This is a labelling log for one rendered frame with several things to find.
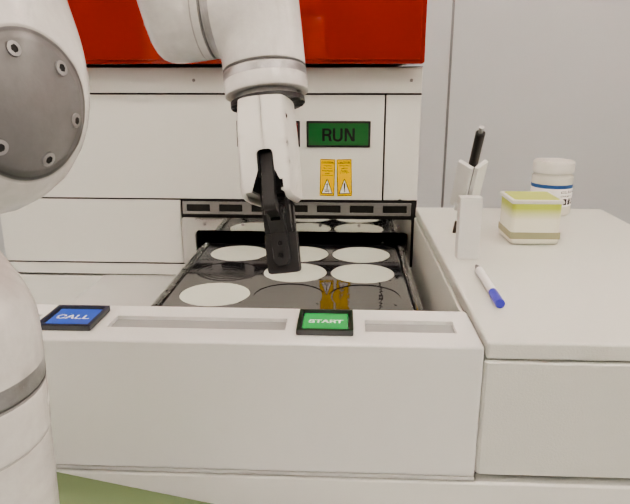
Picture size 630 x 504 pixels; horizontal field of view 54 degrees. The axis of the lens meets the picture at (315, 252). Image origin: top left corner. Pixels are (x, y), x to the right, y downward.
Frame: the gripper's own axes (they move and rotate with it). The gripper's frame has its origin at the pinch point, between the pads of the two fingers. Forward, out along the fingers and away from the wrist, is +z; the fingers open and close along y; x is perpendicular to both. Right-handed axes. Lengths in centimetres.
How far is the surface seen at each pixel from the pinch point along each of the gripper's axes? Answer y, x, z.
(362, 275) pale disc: -36.6, 6.3, 4.4
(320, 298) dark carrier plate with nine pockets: -25.9, 0.5, 6.7
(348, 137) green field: -53, 6, -21
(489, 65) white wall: -195, 60, -69
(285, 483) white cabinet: -0.3, -2.2, 23.2
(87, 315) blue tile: 0.4, -21.1, 4.3
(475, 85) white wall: -197, 54, -62
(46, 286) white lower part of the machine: -57, -58, 1
